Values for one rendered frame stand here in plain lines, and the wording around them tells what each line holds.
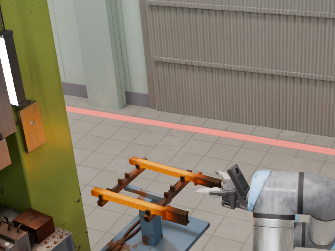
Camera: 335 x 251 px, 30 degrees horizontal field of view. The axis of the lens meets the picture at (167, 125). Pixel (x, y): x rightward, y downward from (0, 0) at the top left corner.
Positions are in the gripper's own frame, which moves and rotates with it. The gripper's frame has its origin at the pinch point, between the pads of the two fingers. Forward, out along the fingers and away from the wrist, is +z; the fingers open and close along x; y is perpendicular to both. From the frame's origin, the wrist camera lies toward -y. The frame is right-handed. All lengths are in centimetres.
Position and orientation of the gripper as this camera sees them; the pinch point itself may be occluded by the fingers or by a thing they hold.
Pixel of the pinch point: (205, 179)
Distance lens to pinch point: 236.2
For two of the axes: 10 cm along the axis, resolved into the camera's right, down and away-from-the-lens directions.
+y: 0.8, 8.8, 4.7
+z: -8.4, -2.0, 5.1
